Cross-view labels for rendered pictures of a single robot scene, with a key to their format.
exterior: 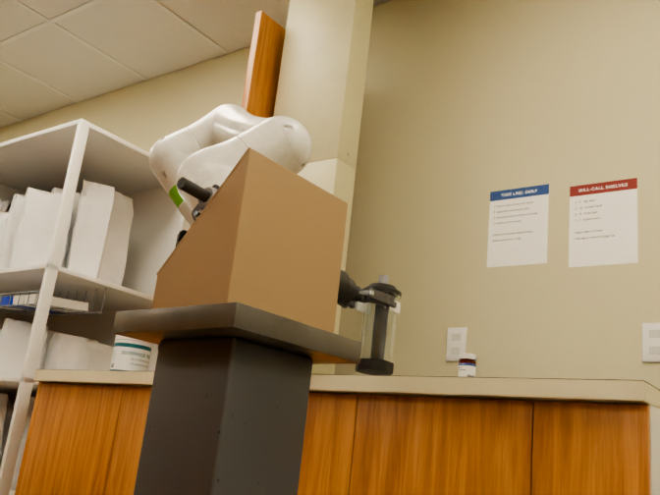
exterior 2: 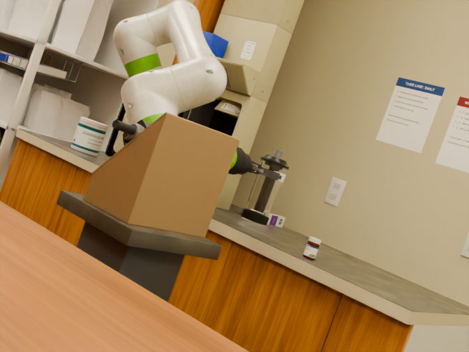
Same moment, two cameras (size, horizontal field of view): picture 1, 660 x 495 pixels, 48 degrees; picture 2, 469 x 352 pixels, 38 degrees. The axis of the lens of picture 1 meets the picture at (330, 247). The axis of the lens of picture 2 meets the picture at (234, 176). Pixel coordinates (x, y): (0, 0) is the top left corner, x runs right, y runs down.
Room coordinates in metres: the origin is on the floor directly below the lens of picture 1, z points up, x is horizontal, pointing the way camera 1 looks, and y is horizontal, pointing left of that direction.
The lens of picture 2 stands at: (-0.45, -0.07, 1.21)
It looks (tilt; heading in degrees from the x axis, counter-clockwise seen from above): 3 degrees down; 1
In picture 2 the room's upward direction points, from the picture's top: 20 degrees clockwise
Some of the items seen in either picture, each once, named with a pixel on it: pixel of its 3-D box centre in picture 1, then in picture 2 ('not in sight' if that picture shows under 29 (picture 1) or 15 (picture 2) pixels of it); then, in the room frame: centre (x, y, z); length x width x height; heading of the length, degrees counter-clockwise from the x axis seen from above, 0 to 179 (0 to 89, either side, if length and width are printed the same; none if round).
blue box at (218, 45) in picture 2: not in sight; (209, 45); (2.43, 0.25, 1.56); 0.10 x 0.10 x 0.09; 52
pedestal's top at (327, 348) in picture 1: (239, 338); (139, 225); (1.36, 0.15, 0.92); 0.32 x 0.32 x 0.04; 49
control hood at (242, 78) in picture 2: not in sight; (218, 72); (2.37, 0.17, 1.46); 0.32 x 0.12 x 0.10; 52
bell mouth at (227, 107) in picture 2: not in sight; (235, 110); (2.48, 0.06, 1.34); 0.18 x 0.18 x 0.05
